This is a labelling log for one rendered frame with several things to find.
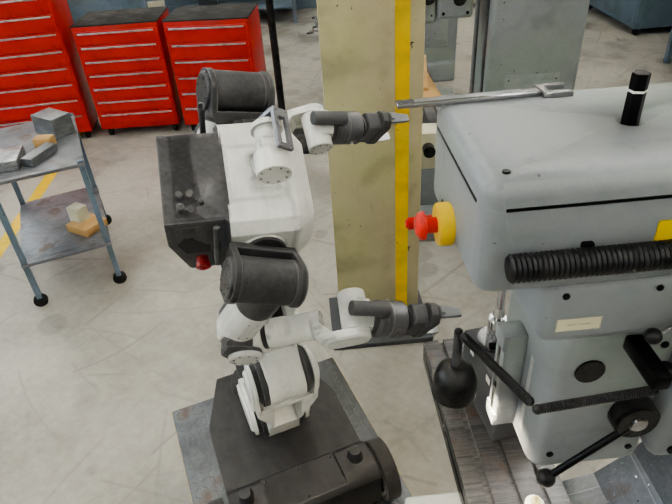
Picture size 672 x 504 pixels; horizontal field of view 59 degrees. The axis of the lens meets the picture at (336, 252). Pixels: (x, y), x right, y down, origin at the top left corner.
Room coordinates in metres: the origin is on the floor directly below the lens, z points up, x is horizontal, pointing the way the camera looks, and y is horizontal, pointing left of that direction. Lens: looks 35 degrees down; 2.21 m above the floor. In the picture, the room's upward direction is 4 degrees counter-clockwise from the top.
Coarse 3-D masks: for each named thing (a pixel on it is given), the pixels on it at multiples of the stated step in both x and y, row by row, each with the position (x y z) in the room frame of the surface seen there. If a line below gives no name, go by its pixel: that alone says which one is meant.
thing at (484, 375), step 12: (480, 336) 1.10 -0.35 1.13; (468, 348) 1.11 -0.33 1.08; (468, 360) 1.10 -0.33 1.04; (480, 360) 1.04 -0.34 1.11; (480, 372) 1.03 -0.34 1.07; (492, 372) 0.99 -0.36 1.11; (480, 384) 1.02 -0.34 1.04; (480, 396) 1.01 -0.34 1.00; (480, 408) 1.01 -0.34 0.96; (492, 432) 0.93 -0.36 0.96; (504, 432) 0.93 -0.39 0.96
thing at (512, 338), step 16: (496, 336) 0.69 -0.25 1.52; (512, 336) 0.67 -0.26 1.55; (496, 352) 0.69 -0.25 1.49; (512, 352) 0.66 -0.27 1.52; (512, 368) 0.66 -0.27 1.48; (496, 384) 0.67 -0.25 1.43; (496, 400) 0.66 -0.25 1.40; (512, 400) 0.66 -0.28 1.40; (496, 416) 0.66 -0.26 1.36; (512, 416) 0.66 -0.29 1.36
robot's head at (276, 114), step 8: (264, 112) 1.06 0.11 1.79; (272, 112) 1.04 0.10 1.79; (280, 112) 1.05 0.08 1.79; (256, 120) 1.05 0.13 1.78; (272, 120) 1.03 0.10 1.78; (280, 120) 1.06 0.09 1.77; (288, 120) 1.05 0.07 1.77; (288, 128) 1.03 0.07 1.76; (280, 136) 1.00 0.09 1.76; (288, 136) 1.02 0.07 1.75; (280, 144) 0.99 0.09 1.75; (288, 144) 1.00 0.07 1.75
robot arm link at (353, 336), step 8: (312, 312) 1.04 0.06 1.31; (320, 312) 1.06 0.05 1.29; (312, 320) 1.01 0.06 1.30; (320, 320) 1.03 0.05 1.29; (312, 328) 1.00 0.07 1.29; (320, 328) 0.99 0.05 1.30; (352, 328) 0.98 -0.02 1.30; (360, 328) 0.98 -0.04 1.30; (368, 328) 0.98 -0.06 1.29; (312, 336) 0.99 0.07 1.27; (320, 336) 0.98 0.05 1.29; (328, 336) 0.97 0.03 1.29; (336, 336) 0.97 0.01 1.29; (344, 336) 0.96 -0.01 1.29; (352, 336) 0.96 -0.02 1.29; (360, 336) 0.96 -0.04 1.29; (368, 336) 0.97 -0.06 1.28; (328, 344) 0.97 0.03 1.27; (336, 344) 0.97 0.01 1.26; (344, 344) 0.98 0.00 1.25; (352, 344) 0.98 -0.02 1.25
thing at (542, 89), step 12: (540, 84) 0.81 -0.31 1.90; (552, 84) 0.81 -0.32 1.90; (564, 84) 0.81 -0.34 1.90; (444, 96) 0.79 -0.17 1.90; (456, 96) 0.79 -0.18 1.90; (468, 96) 0.78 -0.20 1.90; (480, 96) 0.78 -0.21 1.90; (492, 96) 0.78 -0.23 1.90; (504, 96) 0.78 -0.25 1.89; (516, 96) 0.78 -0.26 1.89; (528, 96) 0.78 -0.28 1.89; (552, 96) 0.77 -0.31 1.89; (564, 96) 0.78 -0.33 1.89
